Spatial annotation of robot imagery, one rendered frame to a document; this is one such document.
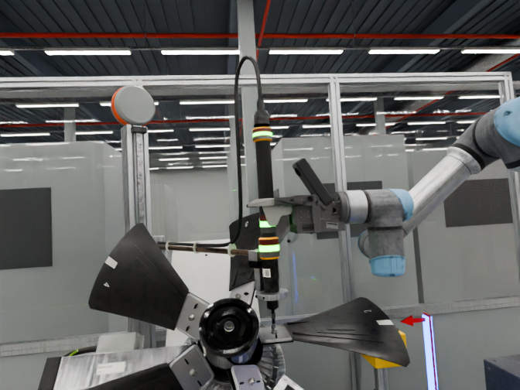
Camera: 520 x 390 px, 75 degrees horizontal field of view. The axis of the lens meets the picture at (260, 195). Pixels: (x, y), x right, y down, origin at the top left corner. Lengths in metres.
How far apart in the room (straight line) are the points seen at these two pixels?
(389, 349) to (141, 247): 0.58
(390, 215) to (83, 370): 0.75
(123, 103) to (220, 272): 0.71
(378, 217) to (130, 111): 0.97
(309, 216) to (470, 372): 1.35
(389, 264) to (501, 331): 1.23
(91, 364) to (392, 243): 0.72
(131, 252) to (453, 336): 1.44
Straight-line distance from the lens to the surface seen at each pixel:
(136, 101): 1.41
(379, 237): 0.79
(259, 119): 0.76
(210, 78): 1.56
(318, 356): 1.61
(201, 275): 1.10
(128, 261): 0.87
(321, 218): 0.76
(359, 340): 0.77
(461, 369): 1.90
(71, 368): 0.94
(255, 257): 0.76
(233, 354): 0.70
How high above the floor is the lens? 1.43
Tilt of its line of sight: 4 degrees up
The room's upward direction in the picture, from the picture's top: 3 degrees counter-clockwise
